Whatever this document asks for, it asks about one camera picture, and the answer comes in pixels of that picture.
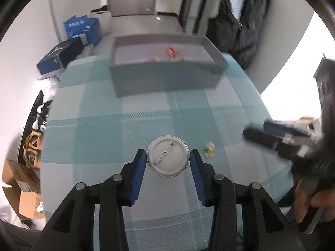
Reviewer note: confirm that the white round pin badge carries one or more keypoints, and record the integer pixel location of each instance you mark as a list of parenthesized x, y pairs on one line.
[(168, 159)]

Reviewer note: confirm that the small brown cardboard box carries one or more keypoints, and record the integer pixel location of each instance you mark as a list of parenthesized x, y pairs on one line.
[(30, 204)]

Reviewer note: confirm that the blue printed carton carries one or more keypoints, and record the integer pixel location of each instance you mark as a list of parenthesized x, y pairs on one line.
[(81, 30)]

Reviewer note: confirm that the person's right hand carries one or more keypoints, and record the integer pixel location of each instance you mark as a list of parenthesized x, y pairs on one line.
[(308, 196)]

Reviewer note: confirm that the blue and black shoe box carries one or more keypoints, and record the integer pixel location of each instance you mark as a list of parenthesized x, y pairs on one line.
[(55, 60)]

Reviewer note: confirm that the large brown cardboard box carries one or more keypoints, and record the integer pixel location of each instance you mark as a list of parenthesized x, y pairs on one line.
[(18, 174)]

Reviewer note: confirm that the striped shirt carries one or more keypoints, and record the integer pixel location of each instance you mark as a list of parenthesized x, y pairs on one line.
[(234, 4)]

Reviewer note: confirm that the person's dark trouser leg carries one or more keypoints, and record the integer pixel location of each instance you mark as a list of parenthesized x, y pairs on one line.
[(15, 238)]

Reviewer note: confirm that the dark door frame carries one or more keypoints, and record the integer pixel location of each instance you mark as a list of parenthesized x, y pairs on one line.
[(193, 5)]

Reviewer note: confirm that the white shopping bag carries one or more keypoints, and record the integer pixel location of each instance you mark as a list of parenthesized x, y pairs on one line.
[(102, 21)]

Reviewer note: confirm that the white plastic packages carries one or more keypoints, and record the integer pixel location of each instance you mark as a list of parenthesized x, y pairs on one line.
[(51, 90)]

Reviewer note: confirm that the black and white sneaker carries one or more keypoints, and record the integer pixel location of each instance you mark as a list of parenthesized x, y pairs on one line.
[(43, 108), (40, 124)]

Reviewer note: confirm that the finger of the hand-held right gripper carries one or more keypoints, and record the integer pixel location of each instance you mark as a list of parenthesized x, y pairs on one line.
[(280, 130), (264, 140)]

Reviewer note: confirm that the black floor mat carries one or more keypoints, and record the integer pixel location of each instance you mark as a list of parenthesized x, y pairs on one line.
[(28, 120)]

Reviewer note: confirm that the tan shoe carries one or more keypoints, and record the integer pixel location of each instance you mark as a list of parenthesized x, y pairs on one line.
[(35, 141), (31, 158)]

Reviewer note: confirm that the small yellow flower clip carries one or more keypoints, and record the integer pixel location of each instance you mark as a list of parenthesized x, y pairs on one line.
[(210, 150)]

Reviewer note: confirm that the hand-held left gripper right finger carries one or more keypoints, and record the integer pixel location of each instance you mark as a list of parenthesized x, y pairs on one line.
[(197, 175)]

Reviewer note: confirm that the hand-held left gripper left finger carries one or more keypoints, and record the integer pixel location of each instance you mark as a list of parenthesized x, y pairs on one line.
[(137, 175)]

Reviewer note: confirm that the teal checked tablecloth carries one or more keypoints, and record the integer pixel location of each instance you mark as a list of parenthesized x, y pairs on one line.
[(130, 125)]

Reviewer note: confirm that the grey cardboard box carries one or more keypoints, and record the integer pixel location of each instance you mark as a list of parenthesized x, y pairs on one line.
[(162, 77)]

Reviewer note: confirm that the black jacket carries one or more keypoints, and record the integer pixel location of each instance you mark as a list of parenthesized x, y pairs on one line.
[(251, 28)]

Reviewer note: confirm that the red flower hair clip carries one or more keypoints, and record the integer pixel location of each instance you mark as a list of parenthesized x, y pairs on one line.
[(173, 52)]

